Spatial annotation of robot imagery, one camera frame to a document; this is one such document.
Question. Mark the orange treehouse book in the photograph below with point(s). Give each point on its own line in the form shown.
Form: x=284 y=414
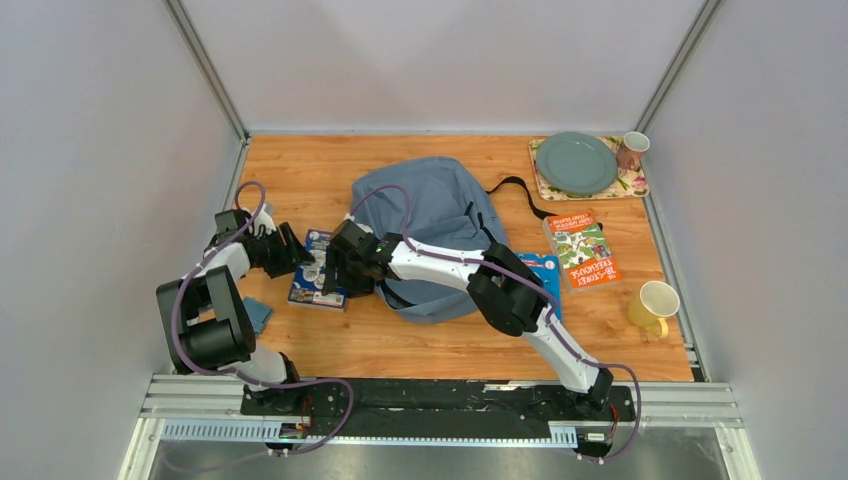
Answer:
x=583 y=252

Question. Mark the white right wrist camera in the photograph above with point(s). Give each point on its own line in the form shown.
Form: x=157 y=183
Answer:
x=362 y=226

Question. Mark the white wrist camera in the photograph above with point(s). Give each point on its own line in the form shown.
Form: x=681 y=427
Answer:
x=263 y=225
x=362 y=226

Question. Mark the floral placemat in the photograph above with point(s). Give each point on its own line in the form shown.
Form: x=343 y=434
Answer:
x=628 y=183

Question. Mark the pink mug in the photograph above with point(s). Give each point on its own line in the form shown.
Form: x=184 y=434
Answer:
x=633 y=146

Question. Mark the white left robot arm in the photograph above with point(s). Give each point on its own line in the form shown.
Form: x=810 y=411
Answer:
x=206 y=323

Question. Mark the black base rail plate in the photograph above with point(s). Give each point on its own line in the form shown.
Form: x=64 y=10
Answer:
x=444 y=409

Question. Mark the teal round plate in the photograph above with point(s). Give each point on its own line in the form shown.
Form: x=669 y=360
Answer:
x=576 y=163

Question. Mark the dark blue treehouse book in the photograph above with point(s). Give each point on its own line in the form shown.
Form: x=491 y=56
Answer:
x=309 y=279

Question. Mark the yellow mug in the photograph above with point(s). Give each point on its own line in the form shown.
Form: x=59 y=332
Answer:
x=655 y=302

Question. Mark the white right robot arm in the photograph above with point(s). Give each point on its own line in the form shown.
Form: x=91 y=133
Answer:
x=511 y=297

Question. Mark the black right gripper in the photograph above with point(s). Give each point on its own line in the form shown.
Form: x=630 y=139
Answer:
x=360 y=288

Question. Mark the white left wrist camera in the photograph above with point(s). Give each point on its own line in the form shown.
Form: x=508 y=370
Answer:
x=263 y=225

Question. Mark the blue-grey student backpack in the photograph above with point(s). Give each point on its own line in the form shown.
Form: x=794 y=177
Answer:
x=441 y=204

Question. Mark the light blue treehouse book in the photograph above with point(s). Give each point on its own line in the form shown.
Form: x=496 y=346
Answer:
x=546 y=267

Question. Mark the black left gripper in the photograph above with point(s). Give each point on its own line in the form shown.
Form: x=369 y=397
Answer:
x=293 y=257

